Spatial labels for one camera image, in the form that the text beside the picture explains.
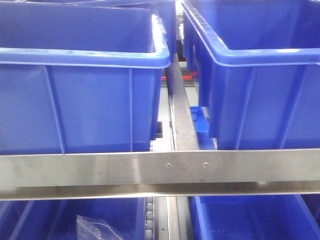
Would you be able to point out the stainless steel shelf rack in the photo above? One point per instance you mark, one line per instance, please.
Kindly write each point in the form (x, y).
(170, 177)

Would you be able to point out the blue plastic bin left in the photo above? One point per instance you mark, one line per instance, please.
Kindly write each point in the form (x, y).
(79, 79)

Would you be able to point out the blue plastic bin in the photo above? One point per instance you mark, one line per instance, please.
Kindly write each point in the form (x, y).
(79, 79)
(258, 70)

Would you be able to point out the blue plastic bin right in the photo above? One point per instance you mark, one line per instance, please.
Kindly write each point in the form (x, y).
(258, 70)

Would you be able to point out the clear plastic bag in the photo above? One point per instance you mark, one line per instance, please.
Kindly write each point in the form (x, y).
(95, 229)

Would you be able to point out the blue bin lower right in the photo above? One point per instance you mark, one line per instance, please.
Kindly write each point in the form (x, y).
(252, 217)

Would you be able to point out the blue bin lower left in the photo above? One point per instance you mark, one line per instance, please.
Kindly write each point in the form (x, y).
(56, 219)

